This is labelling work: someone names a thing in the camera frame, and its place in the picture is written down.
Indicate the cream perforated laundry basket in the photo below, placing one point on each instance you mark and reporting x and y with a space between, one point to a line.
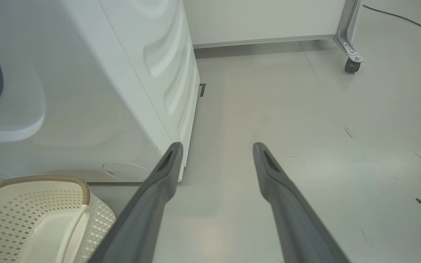
13 219

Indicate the round white filter cover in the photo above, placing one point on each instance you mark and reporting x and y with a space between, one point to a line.
126 171

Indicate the white washing machine body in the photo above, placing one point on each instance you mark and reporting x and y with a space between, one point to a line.
86 91

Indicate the white cabinet panel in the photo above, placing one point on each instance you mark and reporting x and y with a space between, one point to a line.
261 18

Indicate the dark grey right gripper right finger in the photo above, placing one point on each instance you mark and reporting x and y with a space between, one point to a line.
291 219

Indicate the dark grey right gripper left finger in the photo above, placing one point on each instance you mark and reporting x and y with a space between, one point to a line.
148 212

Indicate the metal leg with caster wheel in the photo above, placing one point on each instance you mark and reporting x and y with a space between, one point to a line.
349 44

